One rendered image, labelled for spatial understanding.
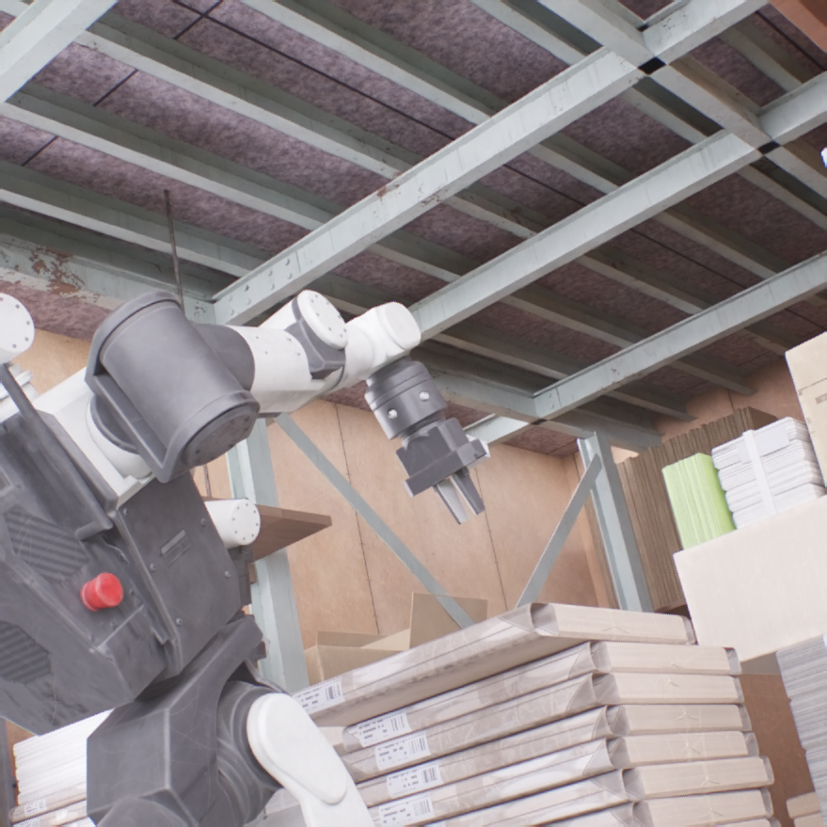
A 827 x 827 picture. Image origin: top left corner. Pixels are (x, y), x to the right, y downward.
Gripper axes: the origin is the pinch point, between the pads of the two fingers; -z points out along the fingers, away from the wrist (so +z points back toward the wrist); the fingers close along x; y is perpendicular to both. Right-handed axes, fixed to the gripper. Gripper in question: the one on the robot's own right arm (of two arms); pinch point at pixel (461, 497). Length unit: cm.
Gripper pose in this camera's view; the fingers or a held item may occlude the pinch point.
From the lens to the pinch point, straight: 176.8
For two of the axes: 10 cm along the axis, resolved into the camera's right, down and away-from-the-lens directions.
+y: -4.8, 2.0, -8.5
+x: -7.2, 4.6, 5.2
